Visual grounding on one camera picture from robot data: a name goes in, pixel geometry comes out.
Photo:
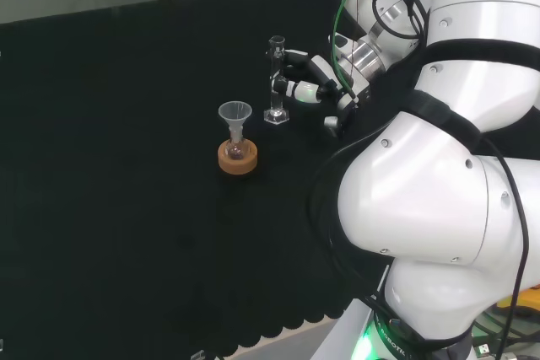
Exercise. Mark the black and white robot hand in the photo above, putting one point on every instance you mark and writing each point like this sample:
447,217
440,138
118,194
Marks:
329,82

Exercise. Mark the clear glass graduated cylinder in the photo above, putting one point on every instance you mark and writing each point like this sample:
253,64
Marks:
276,105

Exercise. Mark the clear plastic funnel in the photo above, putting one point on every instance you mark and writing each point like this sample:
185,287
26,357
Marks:
235,113

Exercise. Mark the small round-bottom glass flask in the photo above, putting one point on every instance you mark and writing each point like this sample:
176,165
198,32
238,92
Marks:
235,150

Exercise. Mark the black bench cloth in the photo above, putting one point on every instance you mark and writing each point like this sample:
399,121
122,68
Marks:
126,208

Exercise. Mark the yellow stop button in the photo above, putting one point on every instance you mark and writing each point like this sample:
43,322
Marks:
529,299

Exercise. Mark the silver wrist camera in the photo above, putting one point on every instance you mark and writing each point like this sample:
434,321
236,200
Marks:
333,123

